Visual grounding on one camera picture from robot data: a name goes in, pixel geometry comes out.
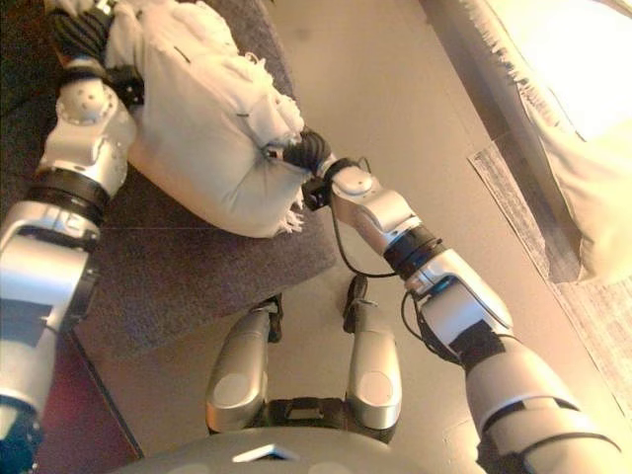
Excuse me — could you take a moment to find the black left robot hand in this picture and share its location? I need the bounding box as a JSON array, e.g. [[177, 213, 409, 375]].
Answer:
[[51, 0, 118, 61]]

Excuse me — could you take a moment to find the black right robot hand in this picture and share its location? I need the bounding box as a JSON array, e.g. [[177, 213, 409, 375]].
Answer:
[[269, 126, 333, 175]]

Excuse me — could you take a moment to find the white fringed cushion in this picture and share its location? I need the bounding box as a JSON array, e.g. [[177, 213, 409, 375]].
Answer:
[[106, 0, 308, 240]]

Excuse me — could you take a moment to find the grey fabric armchair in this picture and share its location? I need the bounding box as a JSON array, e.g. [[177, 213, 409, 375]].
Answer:
[[0, 0, 340, 357]]

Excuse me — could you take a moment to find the silver right robot leg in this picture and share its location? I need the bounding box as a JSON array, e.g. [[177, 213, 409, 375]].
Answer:
[[343, 276, 403, 441]]

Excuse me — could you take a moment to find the silver robot leg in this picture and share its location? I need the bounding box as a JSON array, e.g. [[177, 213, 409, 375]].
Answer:
[[204, 293, 285, 436], [343, 276, 403, 441]]

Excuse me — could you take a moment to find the silver left robot leg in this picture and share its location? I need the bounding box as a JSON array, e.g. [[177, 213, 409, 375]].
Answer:
[[204, 293, 285, 436]]

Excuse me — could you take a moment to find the grey woven rug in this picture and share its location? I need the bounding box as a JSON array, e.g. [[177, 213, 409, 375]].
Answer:
[[466, 140, 632, 417]]

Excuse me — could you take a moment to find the bed with white duvet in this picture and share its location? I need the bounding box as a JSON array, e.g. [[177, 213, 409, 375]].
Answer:
[[443, 0, 632, 283]]

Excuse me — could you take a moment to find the silver robot torso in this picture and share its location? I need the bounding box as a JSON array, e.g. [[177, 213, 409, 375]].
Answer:
[[111, 394, 486, 474]]

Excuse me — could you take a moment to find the glossy dark cabinet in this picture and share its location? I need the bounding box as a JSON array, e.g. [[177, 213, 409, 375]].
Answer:
[[38, 329, 145, 474]]

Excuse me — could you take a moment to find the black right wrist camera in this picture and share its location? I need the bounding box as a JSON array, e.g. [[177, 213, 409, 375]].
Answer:
[[302, 177, 332, 211]]

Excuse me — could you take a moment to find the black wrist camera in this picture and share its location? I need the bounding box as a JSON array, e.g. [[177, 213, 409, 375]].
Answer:
[[302, 177, 332, 211], [108, 66, 147, 108]]

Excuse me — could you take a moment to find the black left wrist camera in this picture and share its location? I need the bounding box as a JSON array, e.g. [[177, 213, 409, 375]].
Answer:
[[108, 66, 147, 108]]

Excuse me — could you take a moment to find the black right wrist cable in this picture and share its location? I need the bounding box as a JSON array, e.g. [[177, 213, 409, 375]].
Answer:
[[332, 156, 397, 278]]

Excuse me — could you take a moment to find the beige bed frame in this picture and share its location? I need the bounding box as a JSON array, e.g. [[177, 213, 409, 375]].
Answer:
[[419, 0, 544, 165]]

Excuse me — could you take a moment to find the black right upper arm cable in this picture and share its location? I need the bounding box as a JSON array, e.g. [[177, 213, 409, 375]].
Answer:
[[400, 290, 466, 367]]

